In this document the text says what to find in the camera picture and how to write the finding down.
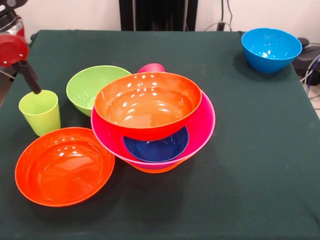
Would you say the black pedestal foot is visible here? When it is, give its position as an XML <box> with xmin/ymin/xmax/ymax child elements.
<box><xmin>294</xmin><ymin>37</ymin><xmax>320</xmax><ymax>75</ymax></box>

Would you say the light green cup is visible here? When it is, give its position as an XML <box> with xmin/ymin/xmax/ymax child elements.
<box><xmin>18</xmin><ymin>89</ymin><xmax>62</xmax><ymax>138</ymax></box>

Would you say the red-orange bowl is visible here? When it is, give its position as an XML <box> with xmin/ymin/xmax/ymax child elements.
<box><xmin>14</xmin><ymin>127</ymin><xmax>116</xmax><ymax>208</ymax></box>
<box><xmin>94</xmin><ymin>71</ymin><xmax>203</xmax><ymax>142</ymax></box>

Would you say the small dark blue bowl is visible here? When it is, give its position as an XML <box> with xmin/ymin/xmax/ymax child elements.
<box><xmin>122</xmin><ymin>126</ymin><xmax>190</xmax><ymax>163</ymax></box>

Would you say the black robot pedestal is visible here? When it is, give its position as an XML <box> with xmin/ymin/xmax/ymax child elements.
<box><xmin>119</xmin><ymin>0</ymin><xmax>200</xmax><ymax>31</ymax></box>

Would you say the raspberry red cup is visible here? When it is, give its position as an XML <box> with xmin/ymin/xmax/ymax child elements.
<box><xmin>137</xmin><ymin>63</ymin><xmax>166</xmax><ymax>74</ymax></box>

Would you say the tangle of floor cables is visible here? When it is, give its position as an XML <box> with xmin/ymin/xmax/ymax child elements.
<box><xmin>298</xmin><ymin>42</ymin><xmax>320</xmax><ymax>96</ymax></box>

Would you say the large pink bowl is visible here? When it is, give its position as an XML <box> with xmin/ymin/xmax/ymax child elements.
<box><xmin>90</xmin><ymin>91</ymin><xmax>217</xmax><ymax>170</ymax></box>

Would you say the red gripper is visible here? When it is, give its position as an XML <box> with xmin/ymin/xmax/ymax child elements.
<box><xmin>0</xmin><ymin>15</ymin><xmax>42</xmax><ymax>95</ymax></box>

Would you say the dark green table cloth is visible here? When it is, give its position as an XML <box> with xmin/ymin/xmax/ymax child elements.
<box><xmin>0</xmin><ymin>29</ymin><xmax>320</xmax><ymax>240</ymax></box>

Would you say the light blue bowl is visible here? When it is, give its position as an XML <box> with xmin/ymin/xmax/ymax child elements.
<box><xmin>241</xmin><ymin>27</ymin><xmax>303</xmax><ymax>74</ymax></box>

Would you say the large orange bowl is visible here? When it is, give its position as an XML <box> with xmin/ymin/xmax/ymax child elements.
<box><xmin>128</xmin><ymin>159</ymin><xmax>184</xmax><ymax>174</ymax></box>

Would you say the green bowl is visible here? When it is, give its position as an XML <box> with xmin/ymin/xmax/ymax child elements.
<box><xmin>65</xmin><ymin>65</ymin><xmax>133</xmax><ymax>118</ymax></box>

